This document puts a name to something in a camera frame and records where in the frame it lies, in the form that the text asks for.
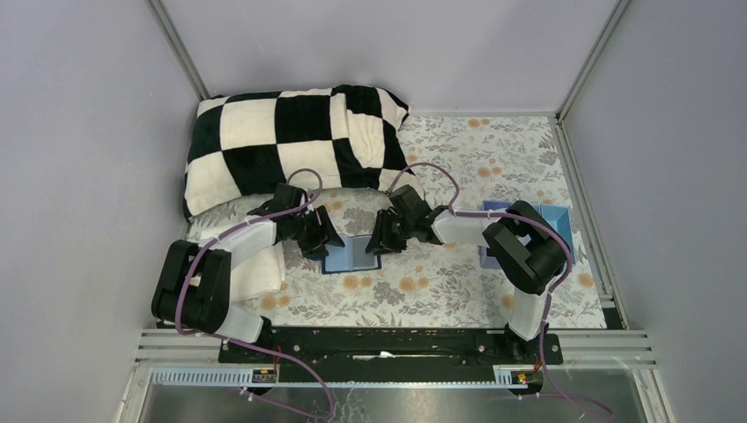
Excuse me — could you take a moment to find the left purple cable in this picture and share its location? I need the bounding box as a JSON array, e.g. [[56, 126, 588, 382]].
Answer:
[[174, 168, 337, 423]]

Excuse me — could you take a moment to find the purple cable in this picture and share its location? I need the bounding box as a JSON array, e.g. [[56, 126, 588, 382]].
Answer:
[[174, 168, 337, 423], [386, 162, 615, 423]]

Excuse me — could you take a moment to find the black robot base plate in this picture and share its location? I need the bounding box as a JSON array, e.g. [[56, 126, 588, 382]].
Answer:
[[218, 326, 565, 385]]

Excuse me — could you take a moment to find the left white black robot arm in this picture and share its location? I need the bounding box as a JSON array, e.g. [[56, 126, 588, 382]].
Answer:
[[151, 183, 344, 344]]

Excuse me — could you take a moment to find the blue leather card holder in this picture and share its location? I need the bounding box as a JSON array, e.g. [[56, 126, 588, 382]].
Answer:
[[314, 235, 381, 274]]

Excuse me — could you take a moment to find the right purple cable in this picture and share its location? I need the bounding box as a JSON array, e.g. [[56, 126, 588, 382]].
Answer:
[[386, 162, 615, 423]]

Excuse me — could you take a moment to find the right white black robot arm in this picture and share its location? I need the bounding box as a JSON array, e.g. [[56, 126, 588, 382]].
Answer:
[[366, 185, 573, 341]]

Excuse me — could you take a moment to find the blue plastic compartment tray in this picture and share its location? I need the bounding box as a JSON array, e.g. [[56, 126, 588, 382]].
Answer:
[[478, 200, 576, 270]]

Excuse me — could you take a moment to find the floral patterned bed sheet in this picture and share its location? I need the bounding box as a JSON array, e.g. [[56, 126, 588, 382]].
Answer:
[[241, 116, 573, 328]]

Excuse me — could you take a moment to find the slotted grey cable duct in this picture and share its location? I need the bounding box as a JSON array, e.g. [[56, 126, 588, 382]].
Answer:
[[150, 366, 533, 390]]

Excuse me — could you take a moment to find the black white checkered pillow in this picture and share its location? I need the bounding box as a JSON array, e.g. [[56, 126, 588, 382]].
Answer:
[[182, 85, 424, 219]]

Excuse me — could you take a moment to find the folded white towel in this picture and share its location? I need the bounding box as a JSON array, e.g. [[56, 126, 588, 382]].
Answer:
[[212, 220, 285, 302]]

